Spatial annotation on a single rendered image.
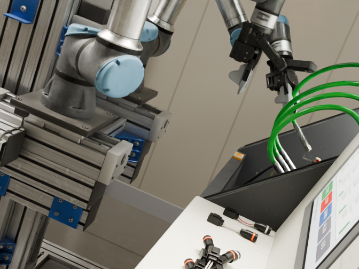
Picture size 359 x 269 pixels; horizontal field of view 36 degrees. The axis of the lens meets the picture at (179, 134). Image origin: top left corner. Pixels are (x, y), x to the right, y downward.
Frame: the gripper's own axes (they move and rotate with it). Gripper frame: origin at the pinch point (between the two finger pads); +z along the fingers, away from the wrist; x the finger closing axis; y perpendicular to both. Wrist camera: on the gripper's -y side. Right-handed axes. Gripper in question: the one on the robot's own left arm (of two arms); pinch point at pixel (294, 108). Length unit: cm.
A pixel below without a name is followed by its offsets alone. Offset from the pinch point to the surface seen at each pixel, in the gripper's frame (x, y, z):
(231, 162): 1.0, 25.4, 12.2
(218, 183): 20.4, 17.2, 26.1
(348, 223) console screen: 73, -43, 58
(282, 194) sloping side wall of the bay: 32, -10, 38
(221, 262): 62, -12, 58
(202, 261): 66, -11, 58
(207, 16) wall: -70, 83, -112
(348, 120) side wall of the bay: -24.6, -7.3, -1.4
